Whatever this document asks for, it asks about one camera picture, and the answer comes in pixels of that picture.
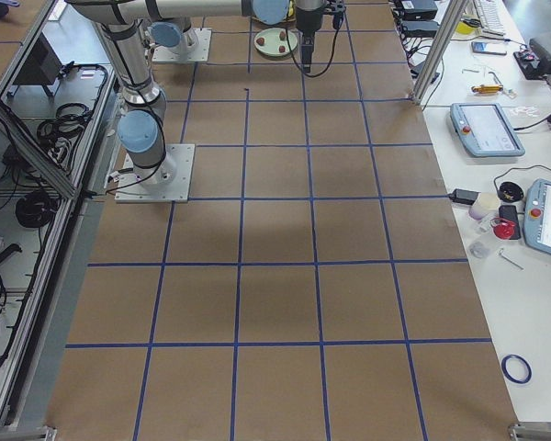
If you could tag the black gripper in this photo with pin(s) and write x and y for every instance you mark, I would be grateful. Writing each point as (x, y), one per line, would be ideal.
(307, 20)

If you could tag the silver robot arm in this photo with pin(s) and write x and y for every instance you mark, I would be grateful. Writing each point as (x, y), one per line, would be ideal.
(166, 27)
(118, 24)

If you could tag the light green plate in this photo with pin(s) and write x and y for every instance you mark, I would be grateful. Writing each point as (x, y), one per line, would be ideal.
(272, 42)

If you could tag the smartphone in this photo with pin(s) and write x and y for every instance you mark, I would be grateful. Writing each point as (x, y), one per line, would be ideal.
(483, 47)

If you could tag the white keyboard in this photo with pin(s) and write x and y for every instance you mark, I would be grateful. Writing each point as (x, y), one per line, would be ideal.
(488, 15)

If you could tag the grey teach pendant far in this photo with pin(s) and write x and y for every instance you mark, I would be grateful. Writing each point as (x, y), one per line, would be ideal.
(484, 130)

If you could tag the grey teach pendant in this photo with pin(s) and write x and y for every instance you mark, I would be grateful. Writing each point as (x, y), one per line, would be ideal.
(484, 130)
(537, 216)

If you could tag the black power adapter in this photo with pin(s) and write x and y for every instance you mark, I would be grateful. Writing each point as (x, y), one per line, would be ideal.
(463, 196)

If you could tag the white paper cup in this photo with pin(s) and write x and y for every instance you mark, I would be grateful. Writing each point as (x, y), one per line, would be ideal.
(484, 205)

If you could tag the black small bowl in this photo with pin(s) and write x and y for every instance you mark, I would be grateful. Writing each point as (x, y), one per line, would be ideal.
(510, 192)

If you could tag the black monitor box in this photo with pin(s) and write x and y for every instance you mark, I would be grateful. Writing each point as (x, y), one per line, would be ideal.
(41, 68)

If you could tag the red round tool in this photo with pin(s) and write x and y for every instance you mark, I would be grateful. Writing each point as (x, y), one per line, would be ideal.
(503, 229)

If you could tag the allen key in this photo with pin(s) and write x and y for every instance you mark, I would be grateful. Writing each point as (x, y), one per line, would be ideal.
(501, 253)

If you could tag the grey teach pendant near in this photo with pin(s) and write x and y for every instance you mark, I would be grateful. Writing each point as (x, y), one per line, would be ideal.
(537, 216)

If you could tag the blue tape roll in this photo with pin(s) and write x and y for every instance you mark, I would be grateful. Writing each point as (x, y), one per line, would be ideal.
(516, 369)

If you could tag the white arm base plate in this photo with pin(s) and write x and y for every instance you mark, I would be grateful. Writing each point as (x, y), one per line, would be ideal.
(171, 182)
(175, 47)

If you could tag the aluminium frame post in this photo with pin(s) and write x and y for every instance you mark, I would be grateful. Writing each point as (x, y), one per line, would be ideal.
(450, 19)

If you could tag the yellow handled tool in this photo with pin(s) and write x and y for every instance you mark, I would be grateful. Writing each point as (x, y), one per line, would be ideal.
(486, 89)

